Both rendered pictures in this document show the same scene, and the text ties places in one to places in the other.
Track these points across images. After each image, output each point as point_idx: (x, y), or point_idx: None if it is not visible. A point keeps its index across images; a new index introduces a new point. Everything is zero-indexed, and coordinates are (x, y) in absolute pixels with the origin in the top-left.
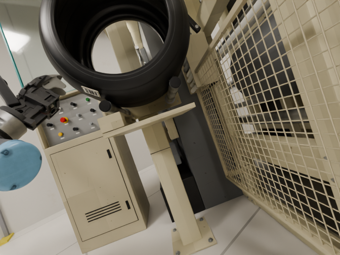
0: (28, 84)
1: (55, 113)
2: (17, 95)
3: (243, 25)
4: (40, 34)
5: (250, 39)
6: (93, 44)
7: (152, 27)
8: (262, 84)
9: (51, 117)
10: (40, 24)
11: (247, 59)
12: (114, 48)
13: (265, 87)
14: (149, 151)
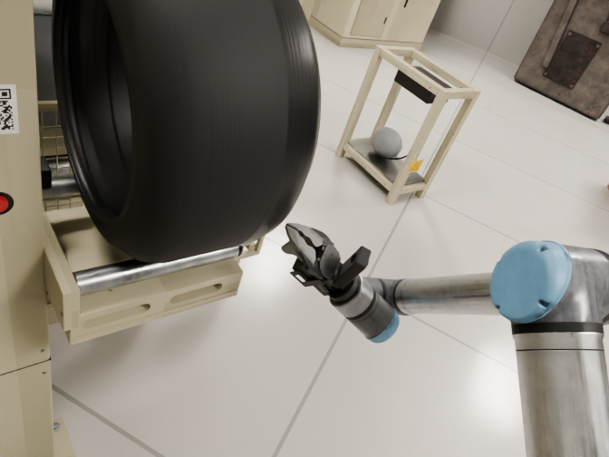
0: (333, 245)
1: (295, 277)
2: (340, 262)
3: (43, 5)
4: (313, 156)
5: (45, 35)
6: (128, 82)
7: (68, 0)
8: (47, 119)
9: (301, 283)
10: (317, 139)
11: (43, 74)
12: (34, 51)
13: (45, 122)
14: (47, 354)
